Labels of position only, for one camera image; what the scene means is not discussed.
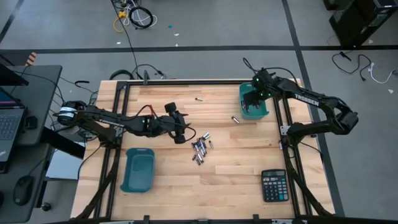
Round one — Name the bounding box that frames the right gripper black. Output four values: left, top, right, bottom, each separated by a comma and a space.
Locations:
243, 68, 280, 109

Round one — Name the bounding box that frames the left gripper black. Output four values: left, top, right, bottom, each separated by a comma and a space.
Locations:
152, 101, 192, 144

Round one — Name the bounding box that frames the light teal plastic bin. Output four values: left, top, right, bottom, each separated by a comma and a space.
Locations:
238, 82, 270, 121

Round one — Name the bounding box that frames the dark teal plastic bin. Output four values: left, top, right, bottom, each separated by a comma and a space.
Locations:
119, 147, 156, 194

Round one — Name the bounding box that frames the black desk calculator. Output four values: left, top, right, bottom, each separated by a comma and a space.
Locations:
261, 169, 290, 203

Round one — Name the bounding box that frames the black desk crossbar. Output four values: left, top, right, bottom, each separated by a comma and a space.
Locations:
40, 126, 86, 160

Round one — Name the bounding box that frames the black equipment case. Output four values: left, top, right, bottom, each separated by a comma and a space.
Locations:
328, 2, 379, 48
357, 0, 398, 37

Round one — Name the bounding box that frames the white box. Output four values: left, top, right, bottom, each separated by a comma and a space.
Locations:
45, 141, 86, 181

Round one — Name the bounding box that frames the dark grey side desk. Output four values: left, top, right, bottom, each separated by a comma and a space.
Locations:
0, 64, 63, 224

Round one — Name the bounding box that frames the small black desk device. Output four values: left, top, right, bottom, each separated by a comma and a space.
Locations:
24, 115, 39, 130

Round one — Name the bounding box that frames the orange black striped marker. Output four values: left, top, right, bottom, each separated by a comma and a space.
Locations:
25, 51, 39, 67

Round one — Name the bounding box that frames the grey laptop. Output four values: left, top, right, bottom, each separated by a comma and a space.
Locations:
0, 86, 26, 174

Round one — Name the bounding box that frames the black computer mouse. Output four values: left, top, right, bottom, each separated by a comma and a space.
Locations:
12, 174, 35, 207

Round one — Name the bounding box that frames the black monitor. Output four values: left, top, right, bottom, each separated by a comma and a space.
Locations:
0, 63, 30, 87

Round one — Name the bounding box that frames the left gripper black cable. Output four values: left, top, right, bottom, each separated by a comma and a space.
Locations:
182, 125, 197, 143

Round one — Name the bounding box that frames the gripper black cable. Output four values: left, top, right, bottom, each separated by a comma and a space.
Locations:
182, 125, 197, 143
242, 57, 299, 85

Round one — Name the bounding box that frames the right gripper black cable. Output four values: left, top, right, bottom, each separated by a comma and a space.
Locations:
242, 57, 299, 85

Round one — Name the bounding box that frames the thin black cable with connector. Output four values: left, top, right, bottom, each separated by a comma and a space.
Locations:
130, 63, 167, 80

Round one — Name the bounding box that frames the thick black cable loop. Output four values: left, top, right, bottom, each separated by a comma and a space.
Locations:
109, 68, 135, 81

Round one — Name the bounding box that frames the long black floor cable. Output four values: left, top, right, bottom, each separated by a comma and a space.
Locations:
109, 0, 140, 79

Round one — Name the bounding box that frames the black cable with plug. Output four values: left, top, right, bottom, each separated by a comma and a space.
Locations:
331, 50, 373, 83

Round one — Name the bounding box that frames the black coiled cable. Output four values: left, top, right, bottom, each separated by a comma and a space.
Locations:
128, 6, 155, 30

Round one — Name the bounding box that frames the white floor cable bundle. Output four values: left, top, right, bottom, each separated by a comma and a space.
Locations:
123, 0, 159, 28

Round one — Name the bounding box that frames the white cable with plug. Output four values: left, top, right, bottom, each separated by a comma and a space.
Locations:
368, 62, 398, 85

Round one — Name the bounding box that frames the yellow cable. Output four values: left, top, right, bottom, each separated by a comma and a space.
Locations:
113, 10, 129, 34

